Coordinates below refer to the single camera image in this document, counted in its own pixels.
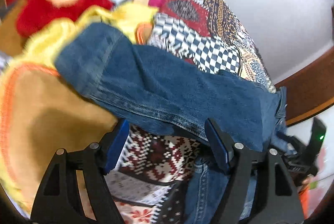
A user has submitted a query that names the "blue denim jacket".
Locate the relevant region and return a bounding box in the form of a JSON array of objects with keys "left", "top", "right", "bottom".
[{"left": 54, "top": 22, "right": 289, "bottom": 224}]

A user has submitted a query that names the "patchwork patterned bedspread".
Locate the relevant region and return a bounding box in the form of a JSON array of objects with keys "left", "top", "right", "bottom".
[{"left": 106, "top": 0, "right": 285, "bottom": 223}]

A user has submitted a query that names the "yellow orange blanket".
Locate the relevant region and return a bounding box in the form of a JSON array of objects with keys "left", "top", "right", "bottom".
[{"left": 0, "top": 0, "right": 202, "bottom": 214}]

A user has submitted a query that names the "wooden door frame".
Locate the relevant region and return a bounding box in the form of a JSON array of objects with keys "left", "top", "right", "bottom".
[{"left": 275, "top": 48, "right": 334, "bottom": 127}]

